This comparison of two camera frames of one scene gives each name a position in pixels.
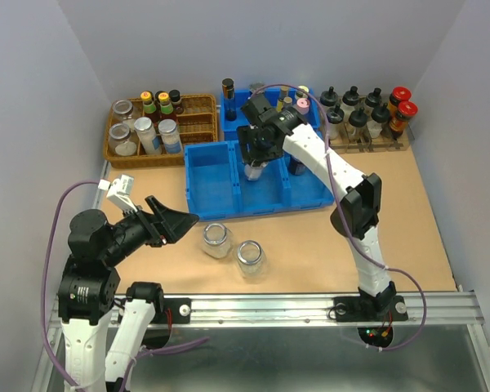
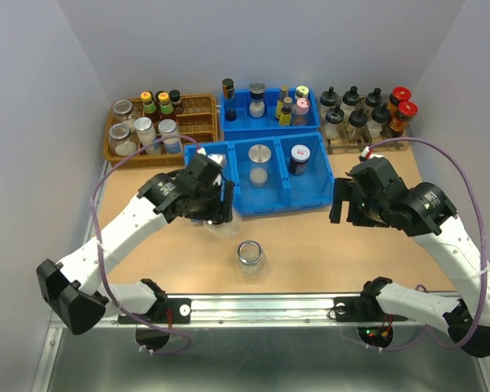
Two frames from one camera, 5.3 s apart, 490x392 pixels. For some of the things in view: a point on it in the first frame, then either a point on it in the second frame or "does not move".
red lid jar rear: (398, 94) does not move
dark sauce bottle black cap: (175, 100) does not move
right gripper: (247, 135) → (345, 187)
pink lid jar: (303, 105) does not move
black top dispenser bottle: (328, 100) does not move
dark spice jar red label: (296, 166) does not move
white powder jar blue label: (149, 140) does not move
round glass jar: (217, 241) → (226, 229)
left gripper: (170, 224) → (221, 210)
